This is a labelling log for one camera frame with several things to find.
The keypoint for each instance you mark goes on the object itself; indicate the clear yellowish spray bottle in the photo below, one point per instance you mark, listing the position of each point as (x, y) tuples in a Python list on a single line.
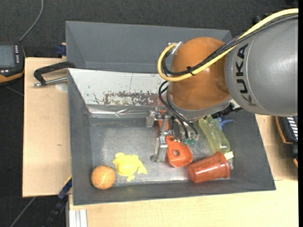
[(216, 136)]

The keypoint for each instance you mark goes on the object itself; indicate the pale yellow plastic piece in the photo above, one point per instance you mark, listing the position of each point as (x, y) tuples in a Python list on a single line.
[(229, 155)]

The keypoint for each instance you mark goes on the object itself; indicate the yellow toy frog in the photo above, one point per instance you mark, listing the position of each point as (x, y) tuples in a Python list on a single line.
[(127, 165)]

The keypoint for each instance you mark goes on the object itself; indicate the black cylinder on white bracket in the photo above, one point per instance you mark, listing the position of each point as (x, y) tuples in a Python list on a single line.
[(225, 111)]

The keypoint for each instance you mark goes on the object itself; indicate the orange ball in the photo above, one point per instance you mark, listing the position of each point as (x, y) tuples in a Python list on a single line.
[(103, 177)]

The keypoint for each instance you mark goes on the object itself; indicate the red plastic cup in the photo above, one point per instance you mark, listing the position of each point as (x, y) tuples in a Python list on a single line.
[(208, 169)]

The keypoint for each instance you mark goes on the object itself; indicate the orange flat block with hole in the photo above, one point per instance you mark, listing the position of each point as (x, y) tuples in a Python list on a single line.
[(181, 156)]

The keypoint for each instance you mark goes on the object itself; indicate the grey metal bin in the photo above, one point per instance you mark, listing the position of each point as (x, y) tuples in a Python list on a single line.
[(113, 44)]

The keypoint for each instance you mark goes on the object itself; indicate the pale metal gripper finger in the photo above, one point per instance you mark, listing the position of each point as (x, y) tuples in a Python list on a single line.
[(151, 119), (161, 151)]

